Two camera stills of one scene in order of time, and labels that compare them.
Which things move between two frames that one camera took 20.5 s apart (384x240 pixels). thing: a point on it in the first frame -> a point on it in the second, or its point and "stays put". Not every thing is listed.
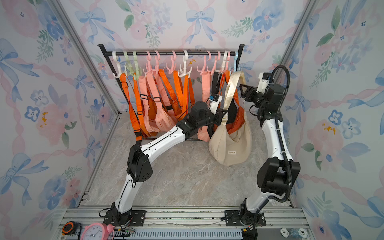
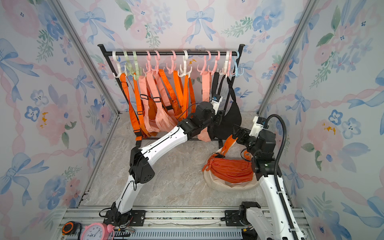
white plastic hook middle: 184,72 stays put
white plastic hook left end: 117,74 stays put
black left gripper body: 214,120 stays put
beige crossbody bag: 227,146 -> 230,187
